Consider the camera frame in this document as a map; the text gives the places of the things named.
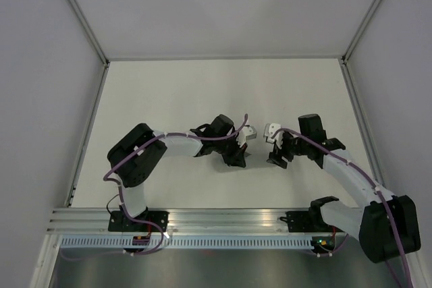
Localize left aluminium frame post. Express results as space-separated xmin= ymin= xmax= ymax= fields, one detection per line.
xmin=66 ymin=0 xmax=109 ymax=67

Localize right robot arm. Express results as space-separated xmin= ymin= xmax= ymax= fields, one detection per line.
xmin=264 ymin=114 xmax=421 ymax=263

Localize aluminium front rail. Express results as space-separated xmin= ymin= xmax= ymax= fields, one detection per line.
xmin=46 ymin=207 xmax=333 ymax=236

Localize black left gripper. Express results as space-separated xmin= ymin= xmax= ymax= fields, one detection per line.
xmin=214 ymin=134 xmax=248 ymax=169

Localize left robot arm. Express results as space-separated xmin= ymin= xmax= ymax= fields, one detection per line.
xmin=103 ymin=114 xmax=257 ymax=231

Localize right aluminium frame post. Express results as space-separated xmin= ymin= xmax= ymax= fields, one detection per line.
xmin=340 ymin=0 xmax=384 ymax=65

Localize aluminium frame post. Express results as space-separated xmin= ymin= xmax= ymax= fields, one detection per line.
xmin=340 ymin=0 xmax=384 ymax=65
xmin=66 ymin=0 xmax=109 ymax=67

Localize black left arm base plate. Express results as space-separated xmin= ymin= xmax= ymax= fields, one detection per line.
xmin=107 ymin=210 xmax=169 ymax=233

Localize white slotted cable duct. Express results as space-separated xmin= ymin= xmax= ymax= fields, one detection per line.
xmin=60 ymin=235 xmax=313 ymax=250

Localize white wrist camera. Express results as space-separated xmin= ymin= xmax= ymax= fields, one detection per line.
xmin=236 ymin=125 xmax=257 ymax=148
xmin=263 ymin=123 xmax=283 ymax=148

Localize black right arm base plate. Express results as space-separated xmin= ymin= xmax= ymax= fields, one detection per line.
xmin=279 ymin=210 xmax=342 ymax=233

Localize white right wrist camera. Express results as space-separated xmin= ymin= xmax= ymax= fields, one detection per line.
xmin=263 ymin=123 xmax=283 ymax=148

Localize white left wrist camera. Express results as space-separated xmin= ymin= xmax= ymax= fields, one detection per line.
xmin=236 ymin=125 xmax=257 ymax=148

